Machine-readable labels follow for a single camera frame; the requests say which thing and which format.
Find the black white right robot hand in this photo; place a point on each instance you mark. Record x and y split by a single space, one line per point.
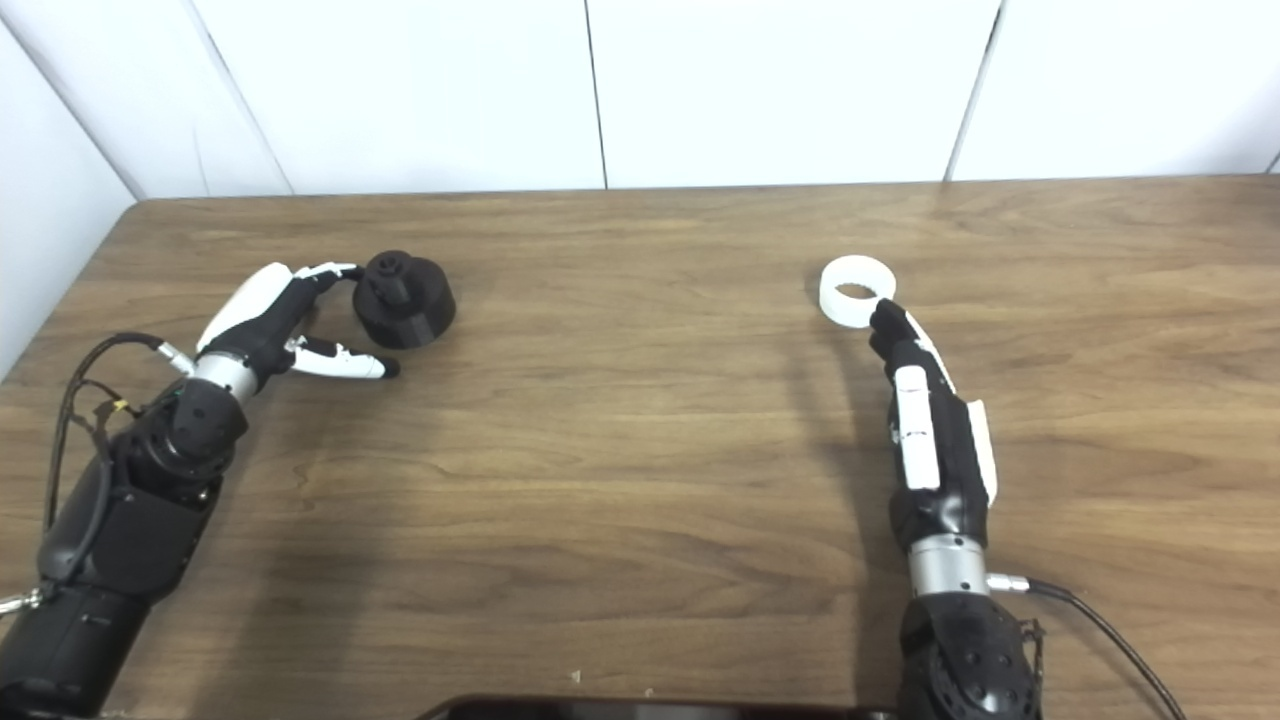
950 470

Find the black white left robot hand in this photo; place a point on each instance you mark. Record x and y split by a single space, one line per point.
260 320

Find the round black plastic part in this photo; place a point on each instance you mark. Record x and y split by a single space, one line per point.
420 305

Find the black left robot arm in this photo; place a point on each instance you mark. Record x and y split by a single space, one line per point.
130 540

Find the glossy black robot chest panel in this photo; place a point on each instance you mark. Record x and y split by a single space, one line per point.
650 710

